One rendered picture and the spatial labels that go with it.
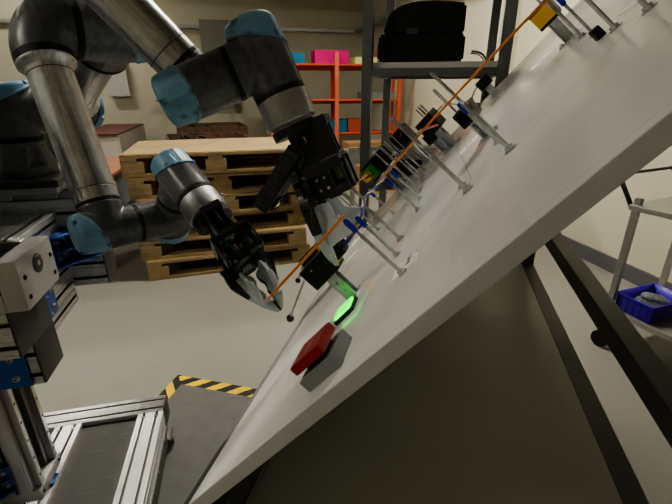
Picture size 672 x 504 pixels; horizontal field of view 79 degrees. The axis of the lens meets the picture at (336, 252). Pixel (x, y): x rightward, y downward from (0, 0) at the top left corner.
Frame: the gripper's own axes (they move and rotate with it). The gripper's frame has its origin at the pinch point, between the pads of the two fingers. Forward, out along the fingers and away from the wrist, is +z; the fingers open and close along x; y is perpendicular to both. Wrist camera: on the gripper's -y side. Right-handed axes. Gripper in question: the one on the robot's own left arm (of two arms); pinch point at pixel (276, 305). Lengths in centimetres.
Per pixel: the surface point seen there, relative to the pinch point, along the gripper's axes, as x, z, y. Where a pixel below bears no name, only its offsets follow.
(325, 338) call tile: -2.7, 12.5, 24.3
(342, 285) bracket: 8.8, 5.5, 7.9
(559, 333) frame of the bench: 58, 42, -25
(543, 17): 67, -10, 25
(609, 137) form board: 18, 16, 48
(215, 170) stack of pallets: 62, -159, -187
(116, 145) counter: 50, -491, -486
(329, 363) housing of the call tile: -4.2, 14.9, 24.9
